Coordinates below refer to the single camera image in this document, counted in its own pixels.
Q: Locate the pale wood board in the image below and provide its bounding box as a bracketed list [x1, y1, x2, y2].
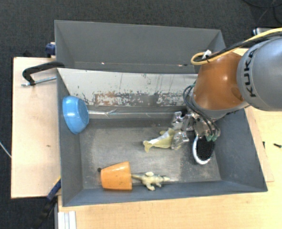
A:
[10, 47, 275, 199]

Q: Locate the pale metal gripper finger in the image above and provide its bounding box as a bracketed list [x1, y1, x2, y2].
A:
[170, 131, 190, 150]
[171, 111, 187, 131]

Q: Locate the pale yellow toy fish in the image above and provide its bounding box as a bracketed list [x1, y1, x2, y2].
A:
[143, 127, 179, 154]

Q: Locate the blue bowl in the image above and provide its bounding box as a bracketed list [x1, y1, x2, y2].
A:
[62, 95, 90, 135]

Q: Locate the pale yellow toy lizard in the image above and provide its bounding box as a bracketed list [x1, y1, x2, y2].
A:
[131, 171, 171, 191]

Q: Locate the grey metal bin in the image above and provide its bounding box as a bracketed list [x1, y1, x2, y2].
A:
[54, 20, 268, 207]

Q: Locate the orange cup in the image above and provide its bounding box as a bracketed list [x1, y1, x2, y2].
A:
[100, 161, 133, 191]

